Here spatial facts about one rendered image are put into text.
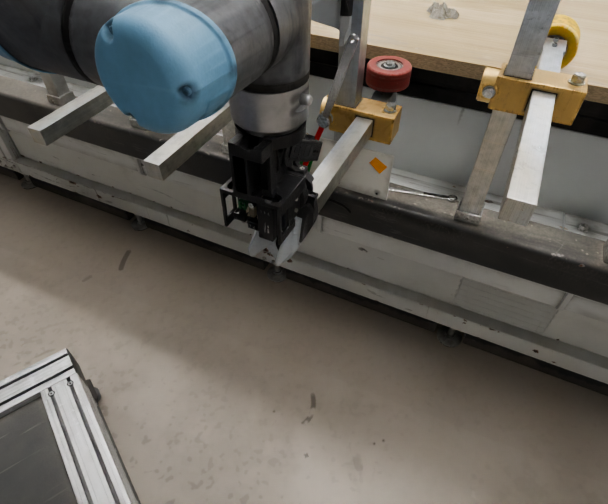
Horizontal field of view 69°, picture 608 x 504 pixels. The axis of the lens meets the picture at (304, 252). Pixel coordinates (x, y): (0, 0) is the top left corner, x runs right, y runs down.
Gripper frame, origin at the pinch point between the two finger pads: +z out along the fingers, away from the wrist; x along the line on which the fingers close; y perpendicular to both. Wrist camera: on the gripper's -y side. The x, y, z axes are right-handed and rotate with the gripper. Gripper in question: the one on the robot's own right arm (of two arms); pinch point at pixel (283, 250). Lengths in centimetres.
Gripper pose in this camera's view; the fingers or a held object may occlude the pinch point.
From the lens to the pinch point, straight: 59.2
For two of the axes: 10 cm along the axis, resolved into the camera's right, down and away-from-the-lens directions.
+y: -4.3, 6.3, -6.5
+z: -0.2, 7.1, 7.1
